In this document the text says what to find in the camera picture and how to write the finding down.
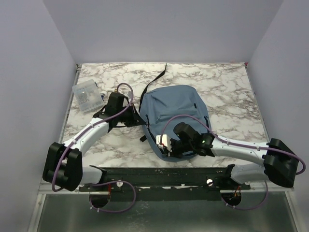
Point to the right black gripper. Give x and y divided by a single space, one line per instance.
173 153

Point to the white plastic fitting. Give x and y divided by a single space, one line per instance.
106 92

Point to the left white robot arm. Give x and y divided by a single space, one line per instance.
64 163

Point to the blue student backpack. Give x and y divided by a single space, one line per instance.
165 107

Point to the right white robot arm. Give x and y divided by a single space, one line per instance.
273 161

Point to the clear plastic storage box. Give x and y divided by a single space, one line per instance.
88 96

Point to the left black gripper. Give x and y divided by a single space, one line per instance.
135 119

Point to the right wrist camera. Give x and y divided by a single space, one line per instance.
164 143

